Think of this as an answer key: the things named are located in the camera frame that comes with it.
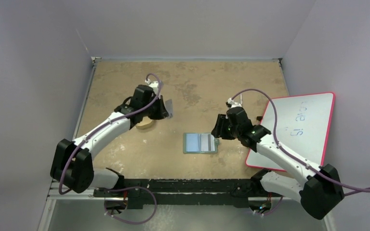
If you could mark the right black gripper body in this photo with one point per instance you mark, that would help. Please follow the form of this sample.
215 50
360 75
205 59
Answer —
221 126

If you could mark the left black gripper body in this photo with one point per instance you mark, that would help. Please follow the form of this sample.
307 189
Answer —
153 112

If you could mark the grey striped card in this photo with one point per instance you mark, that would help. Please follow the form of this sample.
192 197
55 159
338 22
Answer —
207 143

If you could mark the green card holder wallet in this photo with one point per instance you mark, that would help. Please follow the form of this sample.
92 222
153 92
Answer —
191 144

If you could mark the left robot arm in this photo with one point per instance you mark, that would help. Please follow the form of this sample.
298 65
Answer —
73 160

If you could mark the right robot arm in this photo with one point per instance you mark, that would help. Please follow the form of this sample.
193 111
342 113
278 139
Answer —
317 188

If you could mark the beige oval tray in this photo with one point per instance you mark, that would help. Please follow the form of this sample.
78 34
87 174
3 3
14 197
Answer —
145 124

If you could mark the pink framed whiteboard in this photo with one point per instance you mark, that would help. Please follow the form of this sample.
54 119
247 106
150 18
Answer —
302 123

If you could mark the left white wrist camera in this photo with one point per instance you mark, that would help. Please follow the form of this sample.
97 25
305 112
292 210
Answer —
153 84

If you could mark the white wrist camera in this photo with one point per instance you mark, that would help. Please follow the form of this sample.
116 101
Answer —
230 103
153 84

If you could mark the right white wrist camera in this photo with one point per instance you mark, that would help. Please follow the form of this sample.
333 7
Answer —
230 103

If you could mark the black base frame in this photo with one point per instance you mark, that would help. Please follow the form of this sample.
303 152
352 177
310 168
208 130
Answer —
239 193

